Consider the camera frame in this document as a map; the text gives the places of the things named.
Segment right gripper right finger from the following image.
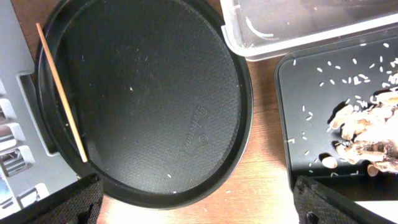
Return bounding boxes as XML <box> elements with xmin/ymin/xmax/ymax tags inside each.
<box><xmin>293</xmin><ymin>176</ymin><xmax>397</xmax><ymax>223</ymax></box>

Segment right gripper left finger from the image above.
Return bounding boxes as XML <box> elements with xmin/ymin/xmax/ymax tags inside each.
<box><xmin>1</xmin><ymin>174</ymin><xmax>104</xmax><ymax>224</ymax></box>

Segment brown food scraps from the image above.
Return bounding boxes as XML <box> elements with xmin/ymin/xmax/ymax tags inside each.
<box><xmin>328</xmin><ymin>73</ymin><xmax>397</xmax><ymax>177</ymax></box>

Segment wooden chopstick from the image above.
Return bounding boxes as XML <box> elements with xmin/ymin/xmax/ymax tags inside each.
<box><xmin>35</xmin><ymin>23</ymin><xmax>88</xmax><ymax>163</ymax></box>

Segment grey plastic dishwasher rack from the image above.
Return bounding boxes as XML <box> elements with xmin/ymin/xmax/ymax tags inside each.
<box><xmin>1</xmin><ymin>1</ymin><xmax>77</xmax><ymax>218</ymax></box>

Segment black rectangular tray bin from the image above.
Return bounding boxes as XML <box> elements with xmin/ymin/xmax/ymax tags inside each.
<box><xmin>275</xmin><ymin>29</ymin><xmax>397</xmax><ymax>201</ymax></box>

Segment round black serving tray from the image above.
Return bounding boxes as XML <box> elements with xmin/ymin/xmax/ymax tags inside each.
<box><xmin>35</xmin><ymin>0</ymin><xmax>253</xmax><ymax>209</ymax></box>

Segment clear plastic bin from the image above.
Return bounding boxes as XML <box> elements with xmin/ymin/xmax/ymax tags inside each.
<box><xmin>220</xmin><ymin>0</ymin><xmax>397</xmax><ymax>62</ymax></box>

